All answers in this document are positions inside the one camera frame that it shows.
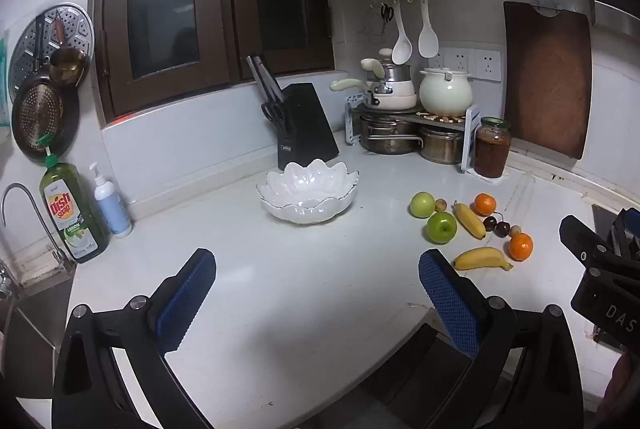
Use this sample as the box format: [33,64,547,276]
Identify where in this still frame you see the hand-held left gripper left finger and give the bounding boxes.
[51,248,217,429]

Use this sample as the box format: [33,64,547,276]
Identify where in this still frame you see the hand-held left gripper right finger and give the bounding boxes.
[419,249,584,429]

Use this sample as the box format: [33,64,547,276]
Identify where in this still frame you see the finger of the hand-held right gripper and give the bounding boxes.
[559,215,609,268]
[607,208,640,260]

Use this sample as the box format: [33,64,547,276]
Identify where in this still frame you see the orange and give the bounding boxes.
[508,232,534,262]
[473,192,497,216]

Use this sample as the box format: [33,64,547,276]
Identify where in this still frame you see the yellow banana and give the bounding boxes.
[453,246,515,271]
[453,202,487,240]

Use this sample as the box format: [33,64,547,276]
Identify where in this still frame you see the deep green apple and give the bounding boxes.
[426,212,458,244]

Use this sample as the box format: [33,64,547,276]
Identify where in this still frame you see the light green apple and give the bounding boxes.
[410,192,436,219]

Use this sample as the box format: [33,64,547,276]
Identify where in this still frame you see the white flower-shaped bowl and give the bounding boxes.
[256,159,361,225]

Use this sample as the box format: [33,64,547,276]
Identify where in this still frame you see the white folded napkin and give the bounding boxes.
[470,169,508,185]

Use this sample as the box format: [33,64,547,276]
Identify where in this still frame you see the white pump bottle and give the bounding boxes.
[89,162,133,238]

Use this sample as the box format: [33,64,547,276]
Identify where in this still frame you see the glass jar of brown sauce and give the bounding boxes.
[474,117,512,179]

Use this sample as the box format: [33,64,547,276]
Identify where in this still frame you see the chrome faucet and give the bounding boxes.
[0,182,76,277]

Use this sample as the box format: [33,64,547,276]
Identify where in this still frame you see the grey and white shelf rack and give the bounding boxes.
[345,93,482,173]

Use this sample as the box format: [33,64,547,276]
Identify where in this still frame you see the green dish soap bottle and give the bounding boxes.
[38,134,110,265]

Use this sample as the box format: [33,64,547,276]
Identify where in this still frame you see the steel sink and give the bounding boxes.
[0,279,73,390]

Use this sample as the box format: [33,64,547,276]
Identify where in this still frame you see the brown wooden cutting board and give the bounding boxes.
[502,0,593,160]

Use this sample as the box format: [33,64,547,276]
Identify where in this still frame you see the small stainless steel pot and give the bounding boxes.
[419,126,463,165]

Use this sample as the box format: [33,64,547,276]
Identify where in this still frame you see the wooden trivet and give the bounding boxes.
[417,109,468,120]

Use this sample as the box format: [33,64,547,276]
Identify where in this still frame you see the cream ceramic pot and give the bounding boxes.
[419,66,474,116]

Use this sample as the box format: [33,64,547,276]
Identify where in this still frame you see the black knife block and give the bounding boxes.
[276,82,341,170]

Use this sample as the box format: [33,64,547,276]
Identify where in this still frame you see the cream frying pan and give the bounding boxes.
[364,92,418,111]

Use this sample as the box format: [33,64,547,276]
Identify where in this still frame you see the steel mesh strainer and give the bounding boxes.
[11,69,81,162]

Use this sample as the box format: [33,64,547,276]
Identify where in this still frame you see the white rice paddle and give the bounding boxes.
[417,0,440,58]

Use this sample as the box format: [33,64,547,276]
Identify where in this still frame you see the white soup ladle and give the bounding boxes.
[391,0,413,65]

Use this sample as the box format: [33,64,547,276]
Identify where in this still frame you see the brass ladle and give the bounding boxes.
[48,6,88,86]

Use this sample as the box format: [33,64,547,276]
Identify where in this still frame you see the round steel steamer plate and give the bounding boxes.
[7,2,95,105]

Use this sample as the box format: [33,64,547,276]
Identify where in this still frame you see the black-handled scissors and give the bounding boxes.
[261,100,287,132]

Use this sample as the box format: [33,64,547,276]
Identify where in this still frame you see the steel-handled knife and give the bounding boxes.
[246,56,278,102]
[254,56,287,101]

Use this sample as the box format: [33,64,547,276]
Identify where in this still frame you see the steel pot with cream handle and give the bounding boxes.
[361,48,413,82]

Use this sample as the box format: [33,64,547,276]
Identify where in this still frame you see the thin black wire loop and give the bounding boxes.
[357,9,388,45]

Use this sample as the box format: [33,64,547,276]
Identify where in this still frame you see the brown window frame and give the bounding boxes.
[87,0,336,125]

